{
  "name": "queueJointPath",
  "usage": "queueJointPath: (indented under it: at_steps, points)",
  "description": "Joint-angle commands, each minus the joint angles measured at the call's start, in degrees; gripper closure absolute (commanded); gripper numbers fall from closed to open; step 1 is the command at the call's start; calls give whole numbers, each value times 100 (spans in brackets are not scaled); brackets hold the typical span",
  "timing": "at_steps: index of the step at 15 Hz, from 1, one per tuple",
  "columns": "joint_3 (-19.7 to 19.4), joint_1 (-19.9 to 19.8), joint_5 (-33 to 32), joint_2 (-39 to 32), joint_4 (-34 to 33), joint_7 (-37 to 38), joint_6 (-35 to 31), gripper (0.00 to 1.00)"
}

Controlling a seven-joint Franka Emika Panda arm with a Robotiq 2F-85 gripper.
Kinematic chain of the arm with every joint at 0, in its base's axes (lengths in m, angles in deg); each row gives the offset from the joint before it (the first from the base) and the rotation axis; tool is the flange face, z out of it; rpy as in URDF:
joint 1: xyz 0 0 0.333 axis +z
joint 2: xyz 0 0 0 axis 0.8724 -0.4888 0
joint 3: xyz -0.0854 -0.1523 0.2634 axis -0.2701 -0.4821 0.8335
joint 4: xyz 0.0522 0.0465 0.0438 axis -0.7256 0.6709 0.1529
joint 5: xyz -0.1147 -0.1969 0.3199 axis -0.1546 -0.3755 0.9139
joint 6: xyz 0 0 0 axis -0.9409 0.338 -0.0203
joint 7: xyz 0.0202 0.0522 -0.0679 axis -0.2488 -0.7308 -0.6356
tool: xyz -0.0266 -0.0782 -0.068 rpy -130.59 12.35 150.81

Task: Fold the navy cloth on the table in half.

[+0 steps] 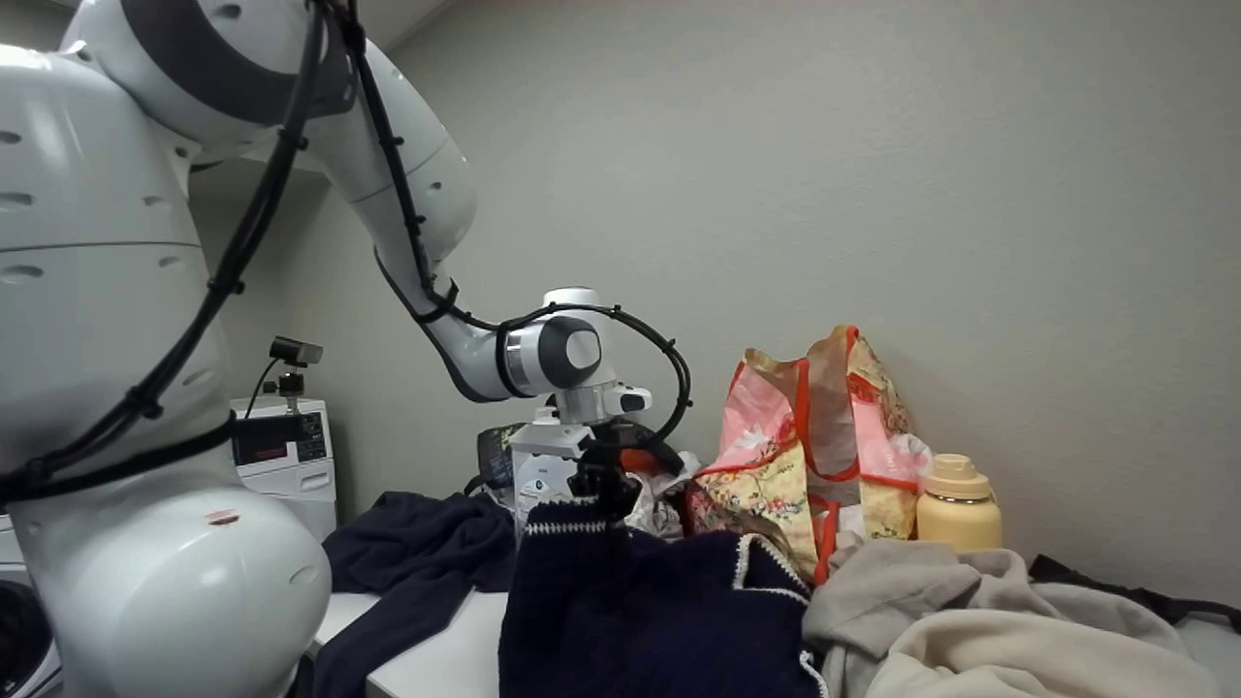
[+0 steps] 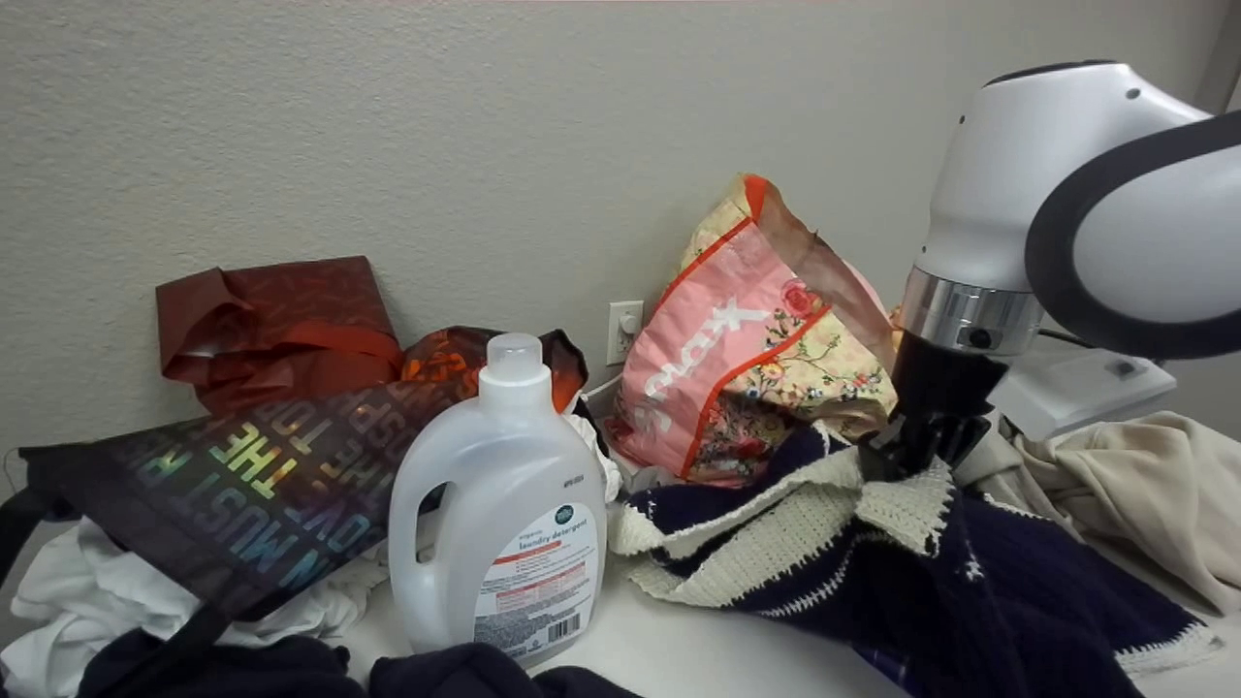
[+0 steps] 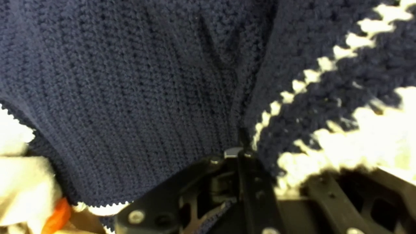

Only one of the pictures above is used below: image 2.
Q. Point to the black bag rainbow lettering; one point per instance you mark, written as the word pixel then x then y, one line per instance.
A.
pixel 245 490

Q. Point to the pink floral tote bag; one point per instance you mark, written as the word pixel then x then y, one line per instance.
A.
pixel 724 351

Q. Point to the white wall outlet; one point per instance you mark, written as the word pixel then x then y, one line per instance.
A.
pixel 627 323

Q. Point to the dark red shopping bag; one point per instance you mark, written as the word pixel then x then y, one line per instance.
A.
pixel 277 323

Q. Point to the navy knit cloth white border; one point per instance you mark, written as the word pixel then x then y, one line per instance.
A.
pixel 957 582

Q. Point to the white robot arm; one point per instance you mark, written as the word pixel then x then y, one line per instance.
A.
pixel 1086 197

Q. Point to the beige sweatshirt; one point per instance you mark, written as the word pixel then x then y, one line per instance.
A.
pixel 1150 507

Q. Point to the dark navy garment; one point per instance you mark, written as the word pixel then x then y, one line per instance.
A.
pixel 259 674

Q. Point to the white detergent jug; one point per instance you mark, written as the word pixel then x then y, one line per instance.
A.
pixel 499 516

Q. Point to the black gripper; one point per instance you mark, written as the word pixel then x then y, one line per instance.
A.
pixel 935 392

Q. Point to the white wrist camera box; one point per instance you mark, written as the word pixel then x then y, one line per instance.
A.
pixel 1081 385

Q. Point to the white crumpled cloth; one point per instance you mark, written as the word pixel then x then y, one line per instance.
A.
pixel 91 595

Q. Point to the orange patterned bag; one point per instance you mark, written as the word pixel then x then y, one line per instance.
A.
pixel 449 358

